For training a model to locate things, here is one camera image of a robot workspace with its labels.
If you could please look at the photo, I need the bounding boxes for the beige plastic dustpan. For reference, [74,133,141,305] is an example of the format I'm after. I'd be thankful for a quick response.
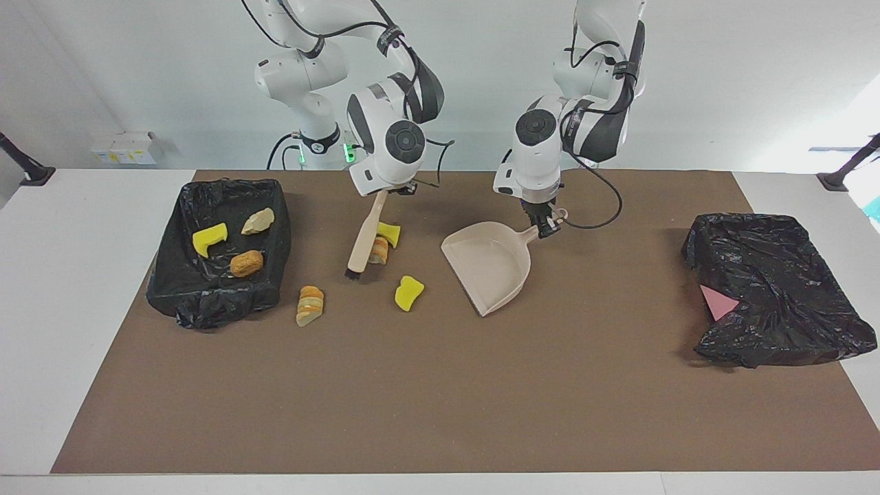
[440,208,571,318]

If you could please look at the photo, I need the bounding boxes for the beige brush black bristles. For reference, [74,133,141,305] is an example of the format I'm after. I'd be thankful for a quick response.
[344,190,390,282]

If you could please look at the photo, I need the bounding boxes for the rounded yellow sponge piece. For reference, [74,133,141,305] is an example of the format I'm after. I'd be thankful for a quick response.
[394,275,426,314]

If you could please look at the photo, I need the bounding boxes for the tan croissant piece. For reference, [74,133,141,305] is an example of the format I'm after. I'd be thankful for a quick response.
[240,207,276,237]

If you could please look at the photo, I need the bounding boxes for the striped orange bread piece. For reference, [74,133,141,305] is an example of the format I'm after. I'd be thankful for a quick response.
[295,285,326,329]

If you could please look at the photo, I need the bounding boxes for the brown bread roll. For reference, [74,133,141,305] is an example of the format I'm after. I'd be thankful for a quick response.
[229,250,265,279]

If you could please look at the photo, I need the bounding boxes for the notched yellow sponge piece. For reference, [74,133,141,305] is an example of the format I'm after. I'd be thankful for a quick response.
[191,221,230,260]

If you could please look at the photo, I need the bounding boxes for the pink bin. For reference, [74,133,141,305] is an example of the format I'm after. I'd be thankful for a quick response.
[699,283,740,322]

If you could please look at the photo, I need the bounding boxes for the black bag lined dark bin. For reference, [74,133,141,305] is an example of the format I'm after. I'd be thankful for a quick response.
[145,178,293,331]

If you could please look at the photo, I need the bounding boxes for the black trash bag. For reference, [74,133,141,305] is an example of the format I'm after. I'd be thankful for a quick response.
[681,212,879,371]

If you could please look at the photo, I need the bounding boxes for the brown table mat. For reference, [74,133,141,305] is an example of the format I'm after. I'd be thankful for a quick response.
[51,169,880,475]

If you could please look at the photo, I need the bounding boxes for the black stand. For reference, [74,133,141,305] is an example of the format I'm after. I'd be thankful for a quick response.
[0,131,56,187]
[816,133,880,193]

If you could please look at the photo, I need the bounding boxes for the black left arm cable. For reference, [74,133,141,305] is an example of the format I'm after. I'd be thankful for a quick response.
[558,0,648,230]

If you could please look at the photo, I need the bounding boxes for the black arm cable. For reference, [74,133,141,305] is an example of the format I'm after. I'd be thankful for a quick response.
[558,0,648,230]
[240,0,456,188]

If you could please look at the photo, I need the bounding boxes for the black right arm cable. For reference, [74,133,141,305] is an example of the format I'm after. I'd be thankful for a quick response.
[240,0,456,188]

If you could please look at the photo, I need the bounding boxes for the white wall boxes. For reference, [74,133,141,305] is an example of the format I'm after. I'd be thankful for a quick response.
[90,131,158,165]

